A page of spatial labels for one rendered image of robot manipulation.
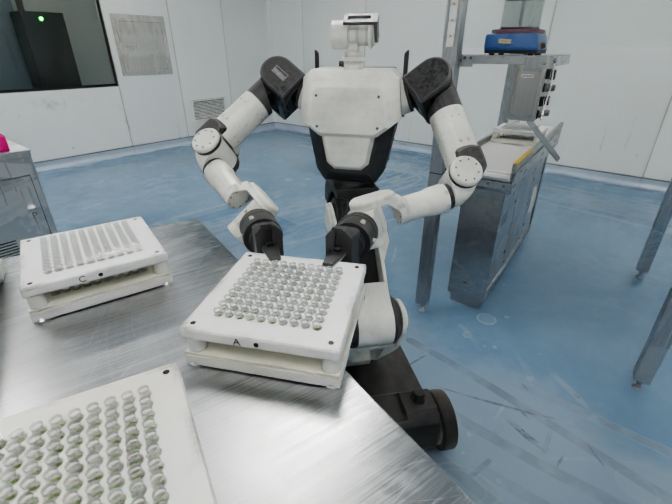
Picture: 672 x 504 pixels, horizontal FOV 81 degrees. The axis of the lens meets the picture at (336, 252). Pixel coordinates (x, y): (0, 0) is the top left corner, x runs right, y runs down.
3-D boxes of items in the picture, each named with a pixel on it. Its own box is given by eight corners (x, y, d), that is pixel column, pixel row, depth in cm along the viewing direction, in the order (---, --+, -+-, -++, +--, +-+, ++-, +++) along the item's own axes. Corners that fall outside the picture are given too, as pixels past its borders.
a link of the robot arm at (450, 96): (433, 133, 112) (418, 92, 115) (465, 119, 109) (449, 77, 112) (427, 114, 101) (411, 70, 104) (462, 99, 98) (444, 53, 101)
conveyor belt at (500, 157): (508, 184, 168) (510, 172, 166) (450, 174, 181) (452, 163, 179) (558, 134, 267) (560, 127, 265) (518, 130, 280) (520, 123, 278)
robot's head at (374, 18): (348, 38, 107) (345, 10, 101) (380, 38, 106) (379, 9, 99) (344, 53, 104) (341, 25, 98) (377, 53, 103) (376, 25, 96)
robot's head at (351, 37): (335, 58, 109) (335, 21, 105) (372, 58, 107) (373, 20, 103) (330, 58, 103) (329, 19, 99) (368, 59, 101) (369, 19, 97)
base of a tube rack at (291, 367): (186, 363, 62) (183, 351, 60) (249, 280, 83) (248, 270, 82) (339, 389, 57) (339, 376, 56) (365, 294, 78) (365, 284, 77)
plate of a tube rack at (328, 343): (180, 338, 59) (177, 327, 58) (246, 259, 80) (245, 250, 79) (339, 363, 55) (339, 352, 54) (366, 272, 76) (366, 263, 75)
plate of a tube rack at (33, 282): (22, 300, 68) (18, 290, 67) (22, 248, 86) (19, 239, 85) (169, 261, 81) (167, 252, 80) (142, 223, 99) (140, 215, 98)
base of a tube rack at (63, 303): (32, 323, 71) (28, 312, 69) (30, 268, 88) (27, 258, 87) (173, 282, 83) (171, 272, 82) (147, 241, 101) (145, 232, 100)
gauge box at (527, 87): (534, 122, 153) (546, 65, 144) (505, 119, 158) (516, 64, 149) (544, 115, 169) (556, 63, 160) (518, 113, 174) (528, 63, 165)
